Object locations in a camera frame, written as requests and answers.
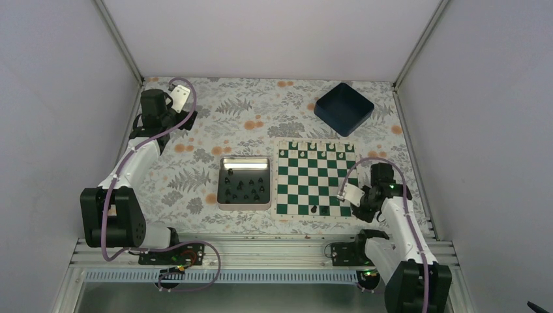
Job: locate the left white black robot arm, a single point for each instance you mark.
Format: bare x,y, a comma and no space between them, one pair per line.
112,217

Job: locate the metal tin of chess pieces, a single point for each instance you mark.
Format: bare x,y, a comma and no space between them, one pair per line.
244,183

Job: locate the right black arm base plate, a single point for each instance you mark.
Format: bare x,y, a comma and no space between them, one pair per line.
346,254

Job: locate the green white chess board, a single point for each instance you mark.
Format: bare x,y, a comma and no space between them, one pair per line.
301,183

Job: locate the floral patterned table mat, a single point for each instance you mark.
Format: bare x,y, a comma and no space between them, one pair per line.
241,116

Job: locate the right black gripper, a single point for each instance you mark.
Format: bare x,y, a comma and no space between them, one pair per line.
366,216

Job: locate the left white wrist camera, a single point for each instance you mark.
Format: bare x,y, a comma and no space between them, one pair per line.
179,95

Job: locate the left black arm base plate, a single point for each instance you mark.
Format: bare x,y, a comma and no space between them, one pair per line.
186,255

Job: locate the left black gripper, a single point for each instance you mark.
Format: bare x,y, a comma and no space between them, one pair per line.
188,124

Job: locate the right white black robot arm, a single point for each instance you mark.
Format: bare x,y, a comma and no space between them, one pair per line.
414,279

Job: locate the dark blue square bin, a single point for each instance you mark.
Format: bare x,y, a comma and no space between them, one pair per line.
344,109

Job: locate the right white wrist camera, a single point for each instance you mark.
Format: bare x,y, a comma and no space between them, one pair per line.
351,193

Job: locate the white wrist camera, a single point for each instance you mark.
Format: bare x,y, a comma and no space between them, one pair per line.
179,95
351,193

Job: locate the aluminium front rail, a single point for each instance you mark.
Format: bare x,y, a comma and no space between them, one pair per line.
239,252

